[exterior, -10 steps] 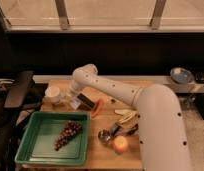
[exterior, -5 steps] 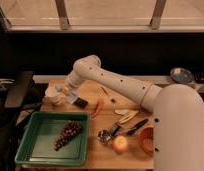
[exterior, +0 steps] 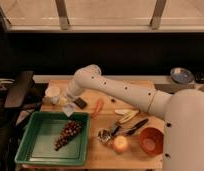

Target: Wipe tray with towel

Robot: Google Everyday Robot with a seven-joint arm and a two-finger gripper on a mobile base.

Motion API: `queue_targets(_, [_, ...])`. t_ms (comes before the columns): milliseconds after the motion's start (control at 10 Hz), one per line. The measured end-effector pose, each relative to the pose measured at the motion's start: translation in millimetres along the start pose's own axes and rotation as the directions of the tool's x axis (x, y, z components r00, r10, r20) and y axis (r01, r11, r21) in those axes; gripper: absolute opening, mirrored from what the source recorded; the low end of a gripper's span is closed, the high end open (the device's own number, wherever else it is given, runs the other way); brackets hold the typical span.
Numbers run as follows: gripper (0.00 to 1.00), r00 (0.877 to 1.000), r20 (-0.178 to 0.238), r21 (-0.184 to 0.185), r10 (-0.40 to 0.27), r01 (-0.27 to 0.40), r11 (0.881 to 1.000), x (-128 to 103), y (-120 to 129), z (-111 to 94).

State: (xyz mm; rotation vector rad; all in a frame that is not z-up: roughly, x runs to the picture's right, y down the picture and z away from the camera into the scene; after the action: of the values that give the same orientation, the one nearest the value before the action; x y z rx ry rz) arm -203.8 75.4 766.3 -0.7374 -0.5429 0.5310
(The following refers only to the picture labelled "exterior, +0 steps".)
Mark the bunch of dark grapes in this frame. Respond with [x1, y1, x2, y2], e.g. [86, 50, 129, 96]
[55, 120, 83, 151]

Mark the black rectangular block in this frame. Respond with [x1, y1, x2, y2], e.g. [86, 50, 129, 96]
[74, 97, 87, 109]

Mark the orange carrot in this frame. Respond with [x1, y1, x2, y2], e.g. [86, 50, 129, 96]
[91, 99, 104, 118]

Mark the metal bowl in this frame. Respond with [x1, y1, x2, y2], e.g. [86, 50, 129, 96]
[170, 67, 194, 84]

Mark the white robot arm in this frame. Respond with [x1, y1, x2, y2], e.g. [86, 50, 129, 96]
[65, 65, 204, 171]

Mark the black handled knife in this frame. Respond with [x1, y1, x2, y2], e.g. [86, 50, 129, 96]
[116, 119, 149, 136]

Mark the peeled banana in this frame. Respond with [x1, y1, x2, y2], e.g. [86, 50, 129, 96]
[115, 109, 139, 124]

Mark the metal measuring scoop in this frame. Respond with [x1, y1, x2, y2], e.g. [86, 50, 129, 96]
[97, 124, 121, 144]

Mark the orange bowl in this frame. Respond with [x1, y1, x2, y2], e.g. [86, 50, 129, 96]
[138, 127, 164, 156]

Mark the white cup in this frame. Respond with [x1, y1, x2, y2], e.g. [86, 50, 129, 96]
[45, 86, 61, 105]

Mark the black chair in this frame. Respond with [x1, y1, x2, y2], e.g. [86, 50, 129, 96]
[0, 71, 43, 110]

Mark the green plastic tray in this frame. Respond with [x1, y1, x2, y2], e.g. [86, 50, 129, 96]
[15, 112, 90, 166]

